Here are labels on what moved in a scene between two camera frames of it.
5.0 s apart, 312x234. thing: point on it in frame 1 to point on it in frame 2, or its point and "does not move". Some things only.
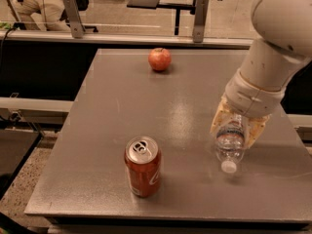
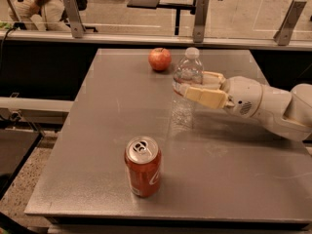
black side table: (16, 146) does not move
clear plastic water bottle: (230, 143) to (187, 72)
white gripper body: (252, 98) does not move
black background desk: (152, 1) does not move
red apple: (159, 58) does not move
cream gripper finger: (224, 114) to (212, 80)
